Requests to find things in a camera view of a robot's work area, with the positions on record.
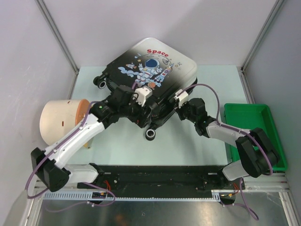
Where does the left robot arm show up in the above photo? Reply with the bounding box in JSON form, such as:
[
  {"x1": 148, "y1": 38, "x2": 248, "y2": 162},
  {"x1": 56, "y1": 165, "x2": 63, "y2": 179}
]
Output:
[{"x1": 31, "y1": 85, "x2": 152, "y2": 192}]

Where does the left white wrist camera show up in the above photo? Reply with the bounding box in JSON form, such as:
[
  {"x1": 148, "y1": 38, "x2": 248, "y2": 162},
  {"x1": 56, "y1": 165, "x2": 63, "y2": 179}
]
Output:
[{"x1": 135, "y1": 86, "x2": 152, "y2": 107}]

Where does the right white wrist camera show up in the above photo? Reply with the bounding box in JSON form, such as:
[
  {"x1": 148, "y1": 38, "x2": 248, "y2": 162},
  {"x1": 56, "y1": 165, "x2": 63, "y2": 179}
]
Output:
[{"x1": 174, "y1": 89, "x2": 189, "y2": 108}]

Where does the white black space suitcase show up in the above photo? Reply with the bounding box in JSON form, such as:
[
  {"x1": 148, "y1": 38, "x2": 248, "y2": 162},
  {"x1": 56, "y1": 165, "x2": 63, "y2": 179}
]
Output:
[{"x1": 93, "y1": 38, "x2": 198, "y2": 141}]

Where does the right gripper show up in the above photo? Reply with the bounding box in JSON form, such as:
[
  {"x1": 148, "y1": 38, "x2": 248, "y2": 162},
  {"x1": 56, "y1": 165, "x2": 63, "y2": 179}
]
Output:
[{"x1": 175, "y1": 99, "x2": 198, "y2": 123}]

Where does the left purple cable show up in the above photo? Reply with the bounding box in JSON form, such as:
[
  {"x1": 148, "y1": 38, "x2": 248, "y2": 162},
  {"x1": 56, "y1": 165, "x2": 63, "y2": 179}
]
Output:
[{"x1": 25, "y1": 81, "x2": 116, "y2": 213}]

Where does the beige drum with orange lid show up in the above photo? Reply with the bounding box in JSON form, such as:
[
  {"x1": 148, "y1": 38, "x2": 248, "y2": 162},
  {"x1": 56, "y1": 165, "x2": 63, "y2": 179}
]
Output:
[{"x1": 40, "y1": 99, "x2": 90, "y2": 145}]

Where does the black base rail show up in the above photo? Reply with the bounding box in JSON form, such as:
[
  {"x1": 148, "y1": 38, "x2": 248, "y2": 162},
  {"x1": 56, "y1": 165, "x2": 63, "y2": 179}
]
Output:
[{"x1": 77, "y1": 164, "x2": 245, "y2": 199}]

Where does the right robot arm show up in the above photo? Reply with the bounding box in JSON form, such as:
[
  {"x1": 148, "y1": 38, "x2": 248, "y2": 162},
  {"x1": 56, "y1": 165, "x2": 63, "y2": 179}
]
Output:
[{"x1": 174, "y1": 97, "x2": 280, "y2": 189}]

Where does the grey slotted cable duct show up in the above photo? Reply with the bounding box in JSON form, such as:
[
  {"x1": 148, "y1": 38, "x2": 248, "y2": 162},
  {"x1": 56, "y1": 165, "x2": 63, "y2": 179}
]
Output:
[{"x1": 43, "y1": 190, "x2": 220, "y2": 202}]

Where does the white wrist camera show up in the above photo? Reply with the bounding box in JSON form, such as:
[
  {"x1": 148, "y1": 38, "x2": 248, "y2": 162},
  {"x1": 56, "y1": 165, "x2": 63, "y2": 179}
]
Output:
[
  {"x1": 174, "y1": 89, "x2": 189, "y2": 108},
  {"x1": 135, "y1": 86, "x2": 152, "y2": 107}
]

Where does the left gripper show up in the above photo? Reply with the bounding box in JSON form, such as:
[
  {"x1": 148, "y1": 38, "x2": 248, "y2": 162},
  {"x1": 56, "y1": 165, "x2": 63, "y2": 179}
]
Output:
[{"x1": 119, "y1": 94, "x2": 153, "y2": 128}]

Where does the green plastic tray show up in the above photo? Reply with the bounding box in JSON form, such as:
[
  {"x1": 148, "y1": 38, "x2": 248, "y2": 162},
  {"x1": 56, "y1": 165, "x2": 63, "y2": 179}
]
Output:
[{"x1": 223, "y1": 103, "x2": 288, "y2": 172}]

